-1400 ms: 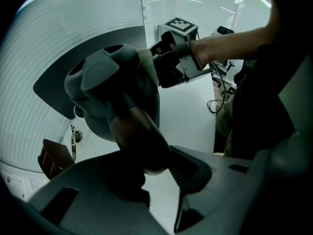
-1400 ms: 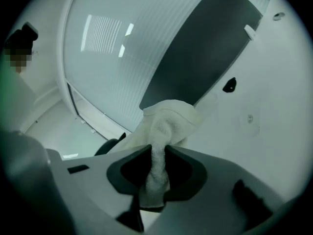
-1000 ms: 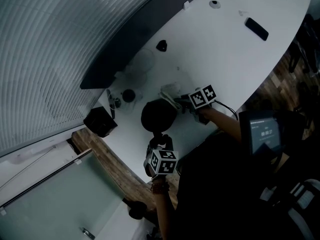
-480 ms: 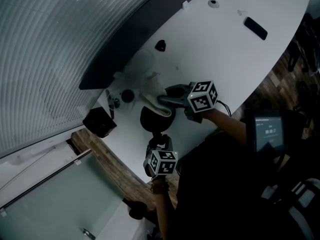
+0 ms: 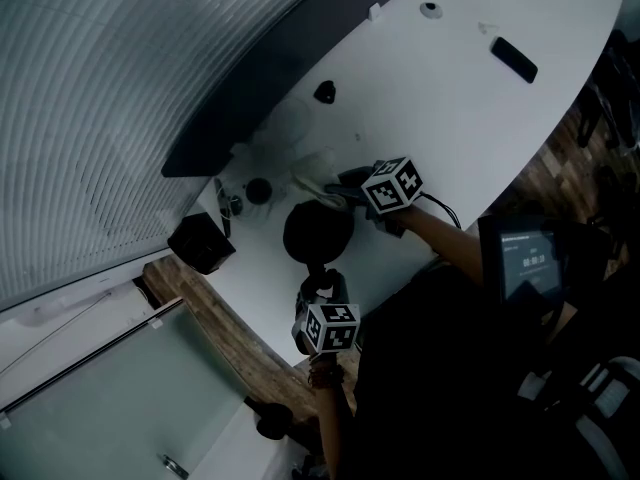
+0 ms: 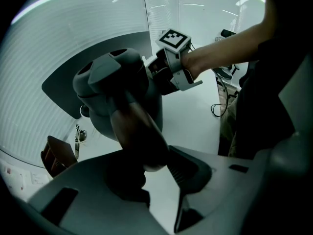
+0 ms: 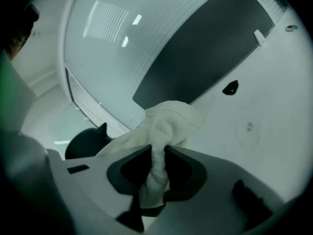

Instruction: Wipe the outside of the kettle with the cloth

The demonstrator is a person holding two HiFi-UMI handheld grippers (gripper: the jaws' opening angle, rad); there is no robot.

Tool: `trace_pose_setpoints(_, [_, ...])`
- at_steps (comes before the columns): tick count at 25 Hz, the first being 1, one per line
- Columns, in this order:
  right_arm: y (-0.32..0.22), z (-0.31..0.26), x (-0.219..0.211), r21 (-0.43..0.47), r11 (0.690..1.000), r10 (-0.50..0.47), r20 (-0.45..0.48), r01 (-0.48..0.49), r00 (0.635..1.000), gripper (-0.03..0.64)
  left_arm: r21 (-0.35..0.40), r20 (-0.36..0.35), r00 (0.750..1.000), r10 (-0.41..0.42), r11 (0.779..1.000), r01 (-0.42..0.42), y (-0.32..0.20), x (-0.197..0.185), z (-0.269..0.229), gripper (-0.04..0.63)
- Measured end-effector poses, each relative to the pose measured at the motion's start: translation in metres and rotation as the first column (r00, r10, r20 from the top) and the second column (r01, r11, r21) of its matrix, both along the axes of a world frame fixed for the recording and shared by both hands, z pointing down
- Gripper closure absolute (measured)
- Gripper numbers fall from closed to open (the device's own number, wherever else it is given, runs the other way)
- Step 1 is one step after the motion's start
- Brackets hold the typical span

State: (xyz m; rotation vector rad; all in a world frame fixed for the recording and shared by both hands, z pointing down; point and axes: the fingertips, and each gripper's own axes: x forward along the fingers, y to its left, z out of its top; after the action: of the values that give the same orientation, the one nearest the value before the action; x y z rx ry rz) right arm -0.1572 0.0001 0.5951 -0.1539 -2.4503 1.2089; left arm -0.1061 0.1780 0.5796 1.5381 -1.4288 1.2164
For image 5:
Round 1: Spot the white cloth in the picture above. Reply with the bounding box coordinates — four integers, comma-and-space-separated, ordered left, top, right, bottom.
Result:
292, 150, 351, 212

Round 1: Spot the dark desk partition panel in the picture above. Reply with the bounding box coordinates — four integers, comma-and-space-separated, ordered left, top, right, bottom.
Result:
160, 0, 414, 178

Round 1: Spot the round black white device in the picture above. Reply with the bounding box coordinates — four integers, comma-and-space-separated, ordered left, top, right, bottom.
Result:
244, 177, 274, 207

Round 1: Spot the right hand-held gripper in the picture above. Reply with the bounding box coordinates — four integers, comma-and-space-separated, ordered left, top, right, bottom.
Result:
323, 156, 426, 239

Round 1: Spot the glass with utensils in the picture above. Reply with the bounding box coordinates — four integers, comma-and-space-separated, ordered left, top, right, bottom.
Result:
214, 177, 246, 234

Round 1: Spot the grey white office chair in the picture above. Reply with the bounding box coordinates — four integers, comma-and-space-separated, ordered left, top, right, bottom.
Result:
514, 355, 640, 480

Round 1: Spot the beaded bracelet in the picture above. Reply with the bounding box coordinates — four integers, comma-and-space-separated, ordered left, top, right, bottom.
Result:
305, 357, 346, 389

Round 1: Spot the frosted glass door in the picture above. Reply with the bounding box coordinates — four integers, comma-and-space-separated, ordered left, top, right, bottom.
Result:
0, 297, 261, 480

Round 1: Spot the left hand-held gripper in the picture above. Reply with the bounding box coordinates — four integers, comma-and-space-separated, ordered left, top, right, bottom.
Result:
291, 268, 363, 357

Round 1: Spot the person's right forearm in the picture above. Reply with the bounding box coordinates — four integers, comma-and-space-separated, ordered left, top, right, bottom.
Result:
399, 202, 489, 284

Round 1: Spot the person's left forearm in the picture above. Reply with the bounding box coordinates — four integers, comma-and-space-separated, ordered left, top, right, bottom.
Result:
312, 362, 361, 480

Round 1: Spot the black teapot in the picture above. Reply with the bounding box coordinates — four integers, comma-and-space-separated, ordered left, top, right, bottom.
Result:
282, 201, 356, 289

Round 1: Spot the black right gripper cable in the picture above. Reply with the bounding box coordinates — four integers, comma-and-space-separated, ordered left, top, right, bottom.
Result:
422, 192, 464, 229

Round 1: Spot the black mesh office chair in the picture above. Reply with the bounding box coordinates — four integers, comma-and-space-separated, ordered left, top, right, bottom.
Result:
569, 27, 640, 149

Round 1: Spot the black tablet screen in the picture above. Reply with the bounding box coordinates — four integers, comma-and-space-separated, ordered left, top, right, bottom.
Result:
479, 215, 569, 305

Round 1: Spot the black smartphone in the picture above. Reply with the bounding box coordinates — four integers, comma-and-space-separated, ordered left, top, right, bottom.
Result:
489, 36, 540, 85

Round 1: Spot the person's black clothing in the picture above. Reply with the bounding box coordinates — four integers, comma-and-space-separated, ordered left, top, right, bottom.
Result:
352, 262, 576, 480

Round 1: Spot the black box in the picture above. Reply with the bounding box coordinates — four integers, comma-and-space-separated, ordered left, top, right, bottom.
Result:
167, 212, 237, 276

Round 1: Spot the black chair base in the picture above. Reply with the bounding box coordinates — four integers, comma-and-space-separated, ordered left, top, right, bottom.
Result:
254, 401, 296, 440

